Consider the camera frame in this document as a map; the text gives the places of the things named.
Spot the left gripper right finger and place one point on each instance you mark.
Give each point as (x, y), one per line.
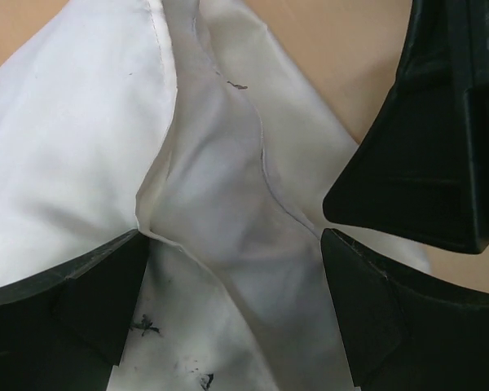
(403, 329)

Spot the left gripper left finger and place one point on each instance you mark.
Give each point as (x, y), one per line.
(66, 328)

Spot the cream pillowcase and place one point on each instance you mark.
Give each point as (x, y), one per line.
(185, 120)

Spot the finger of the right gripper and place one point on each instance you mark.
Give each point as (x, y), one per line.
(422, 170)

